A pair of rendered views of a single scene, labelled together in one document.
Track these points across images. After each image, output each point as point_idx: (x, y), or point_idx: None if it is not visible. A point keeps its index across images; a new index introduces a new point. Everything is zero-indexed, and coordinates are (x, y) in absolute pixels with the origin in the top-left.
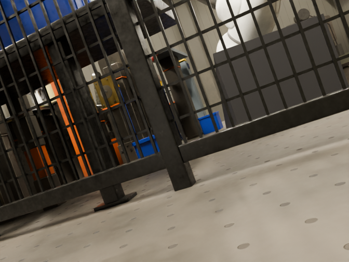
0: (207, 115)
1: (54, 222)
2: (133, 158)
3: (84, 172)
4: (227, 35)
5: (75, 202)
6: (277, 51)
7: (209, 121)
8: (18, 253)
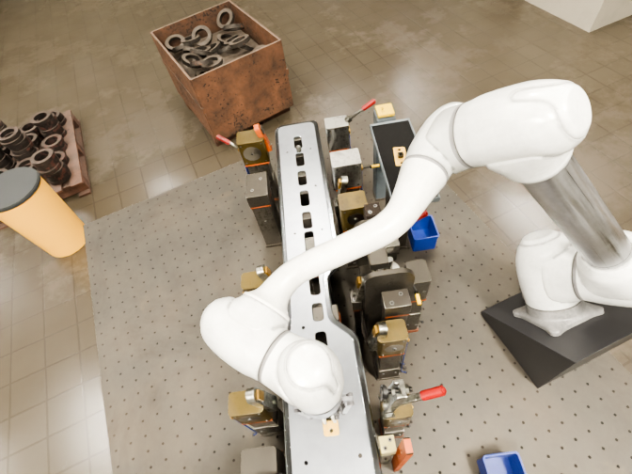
0: (429, 238)
1: None
2: (392, 375)
3: (396, 470)
4: (569, 278)
5: None
6: (624, 339)
7: (427, 243)
8: None
